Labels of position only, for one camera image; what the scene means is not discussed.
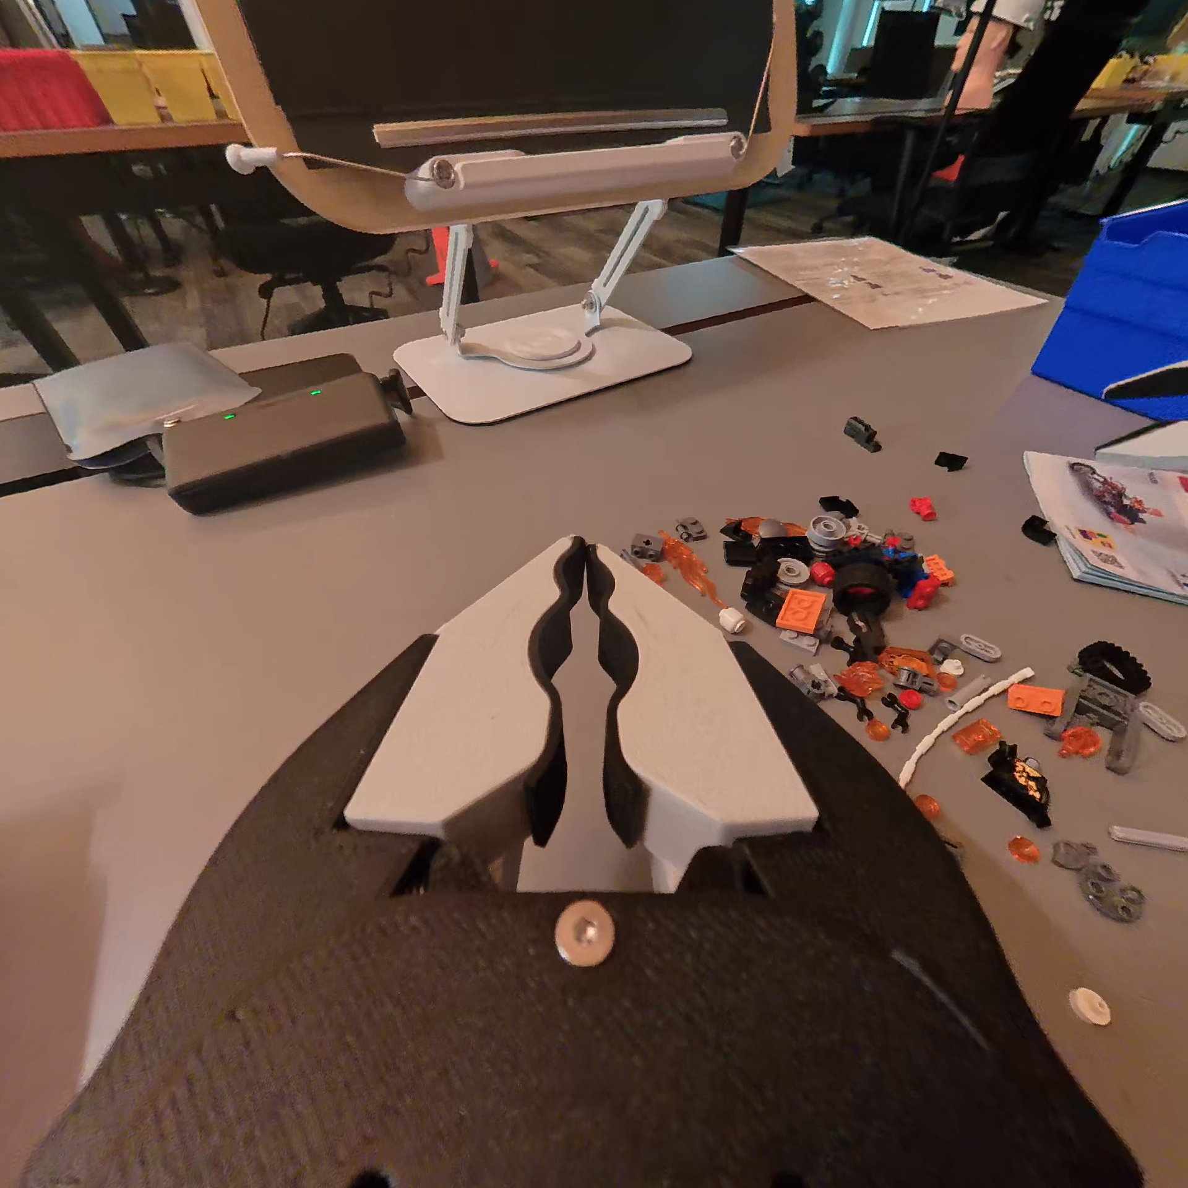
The silver foil pouch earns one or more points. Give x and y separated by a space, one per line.
120 390

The black power bank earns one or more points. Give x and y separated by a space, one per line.
278 436

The red storage bin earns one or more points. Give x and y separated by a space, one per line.
46 88

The white round lego brick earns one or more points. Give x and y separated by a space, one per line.
732 620

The dark grey lego brick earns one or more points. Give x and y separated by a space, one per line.
861 435

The white flat lego stud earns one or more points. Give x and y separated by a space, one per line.
1089 1006

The wooden office desk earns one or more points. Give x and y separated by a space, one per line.
111 139
881 107

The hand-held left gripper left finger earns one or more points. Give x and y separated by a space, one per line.
463 725

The laminated instruction sheet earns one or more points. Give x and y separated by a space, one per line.
881 284

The row of yellow storage bins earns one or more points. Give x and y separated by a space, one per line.
138 84

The pile of lego pieces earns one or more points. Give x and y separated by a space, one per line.
803 609

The mannequin head with white helmet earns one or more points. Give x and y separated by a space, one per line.
982 56

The orange flame lego brick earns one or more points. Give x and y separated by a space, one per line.
685 562

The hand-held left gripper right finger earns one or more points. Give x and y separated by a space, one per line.
705 733

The black curved lego brick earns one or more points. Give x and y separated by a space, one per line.
1036 531

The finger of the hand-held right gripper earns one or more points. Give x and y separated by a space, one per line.
1164 390
1159 446

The blue plastic bin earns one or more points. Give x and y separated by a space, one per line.
1113 306

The lego instruction booklet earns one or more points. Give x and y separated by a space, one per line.
1113 520

